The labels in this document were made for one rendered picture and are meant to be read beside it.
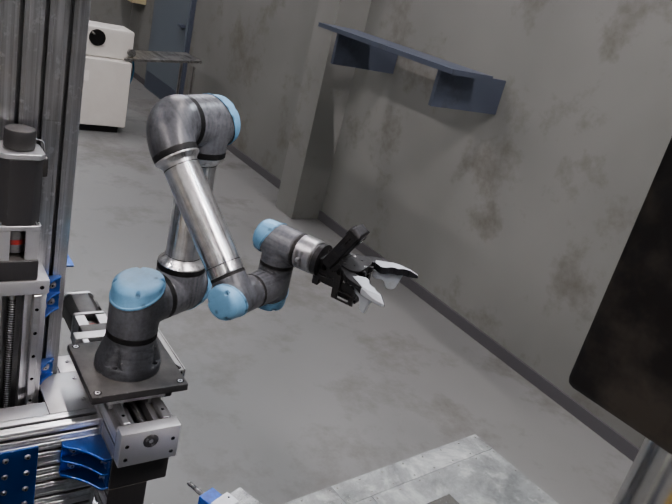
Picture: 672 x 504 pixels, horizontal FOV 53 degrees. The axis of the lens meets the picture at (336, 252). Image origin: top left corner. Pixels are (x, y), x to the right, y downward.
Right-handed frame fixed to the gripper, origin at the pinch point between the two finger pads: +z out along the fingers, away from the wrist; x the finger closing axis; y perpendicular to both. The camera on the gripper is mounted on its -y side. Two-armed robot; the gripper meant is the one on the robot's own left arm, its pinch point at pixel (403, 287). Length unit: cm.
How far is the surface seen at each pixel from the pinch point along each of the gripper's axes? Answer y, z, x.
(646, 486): -41, 44, 74
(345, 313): 179, -119, -228
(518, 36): -2, -84, -323
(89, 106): 167, -494, -336
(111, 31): 96, -495, -365
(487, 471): 72, 22, -44
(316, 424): 163, -68, -114
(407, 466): 70, 3, -28
